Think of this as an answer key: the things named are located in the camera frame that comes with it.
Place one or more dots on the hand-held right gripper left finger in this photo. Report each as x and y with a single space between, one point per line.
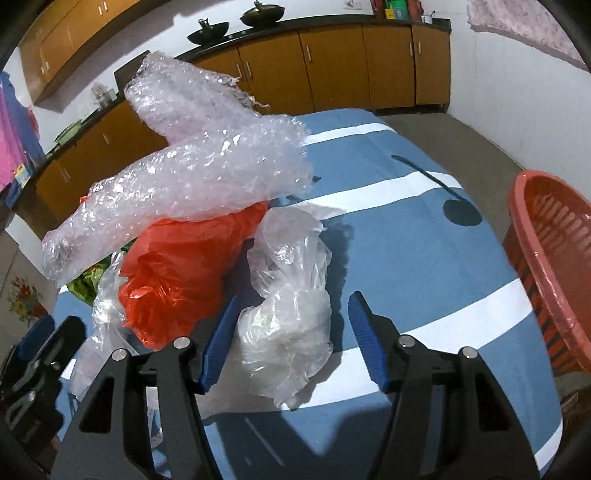
219 344

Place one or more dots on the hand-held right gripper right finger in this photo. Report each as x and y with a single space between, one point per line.
367 344

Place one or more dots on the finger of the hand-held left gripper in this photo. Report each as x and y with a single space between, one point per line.
36 339
69 332

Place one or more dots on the orange plastic bag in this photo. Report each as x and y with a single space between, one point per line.
175 267

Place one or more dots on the clear bubble wrap sheet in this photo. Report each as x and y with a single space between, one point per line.
207 161

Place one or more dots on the red plastic basket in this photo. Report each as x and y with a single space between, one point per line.
545 240

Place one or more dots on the thin clear plastic bag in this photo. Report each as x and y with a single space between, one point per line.
108 307

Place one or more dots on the green plastic wrapper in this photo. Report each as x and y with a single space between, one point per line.
85 282

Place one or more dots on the blue white striped sheet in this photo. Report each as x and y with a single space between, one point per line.
415 258

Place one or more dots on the green bowl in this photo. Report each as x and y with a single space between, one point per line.
69 133

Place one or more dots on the pink towel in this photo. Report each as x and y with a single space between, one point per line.
11 138

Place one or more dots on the wooden crate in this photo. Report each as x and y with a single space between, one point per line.
575 404

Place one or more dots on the clear glass jar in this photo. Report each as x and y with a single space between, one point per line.
102 94

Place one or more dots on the dark rectangular board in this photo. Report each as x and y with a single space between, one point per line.
124 74

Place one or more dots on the orange kitchen base cabinets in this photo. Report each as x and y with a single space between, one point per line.
332 64

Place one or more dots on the black wok without lid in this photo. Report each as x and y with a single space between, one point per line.
207 33

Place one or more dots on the black wok with lid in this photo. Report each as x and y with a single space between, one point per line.
261 16

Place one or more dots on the white mug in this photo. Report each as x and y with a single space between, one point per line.
428 19

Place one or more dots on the red bag on counter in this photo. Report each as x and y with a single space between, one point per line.
378 9

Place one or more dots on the green container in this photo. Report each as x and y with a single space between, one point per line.
397 10

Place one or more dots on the hanging pink floral cloth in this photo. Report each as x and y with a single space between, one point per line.
531 27

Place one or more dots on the orange wall cabinets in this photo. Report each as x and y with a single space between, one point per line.
69 41

